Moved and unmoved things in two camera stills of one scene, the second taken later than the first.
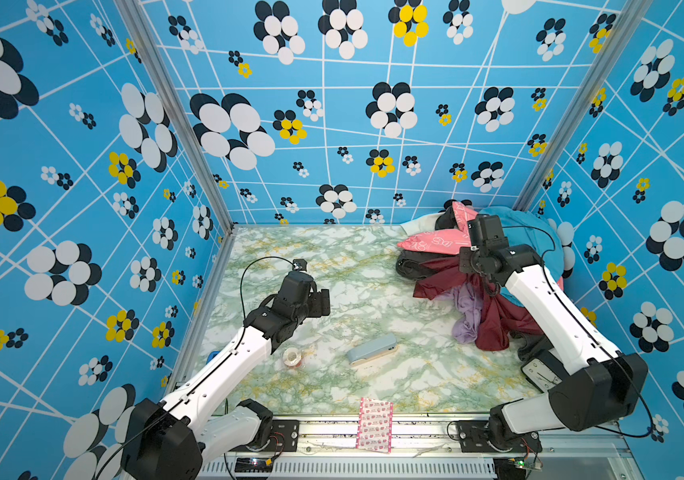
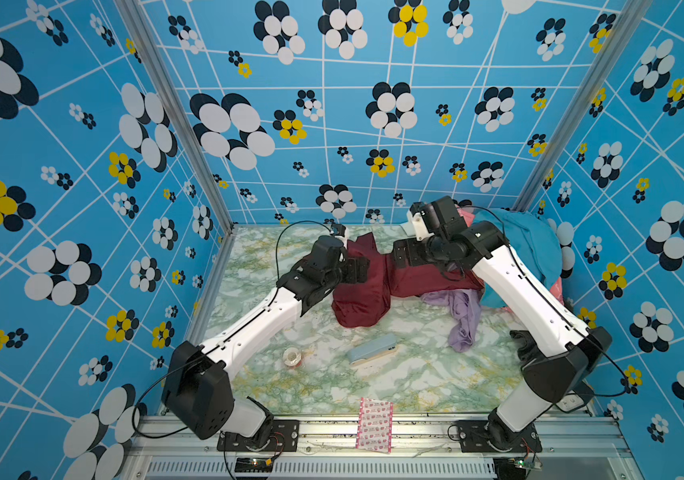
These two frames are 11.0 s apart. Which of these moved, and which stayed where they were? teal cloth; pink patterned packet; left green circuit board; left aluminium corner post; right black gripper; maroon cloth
Moved: right black gripper; maroon cloth
Stayed: pink patterned packet; left aluminium corner post; teal cloth; left green circuit board
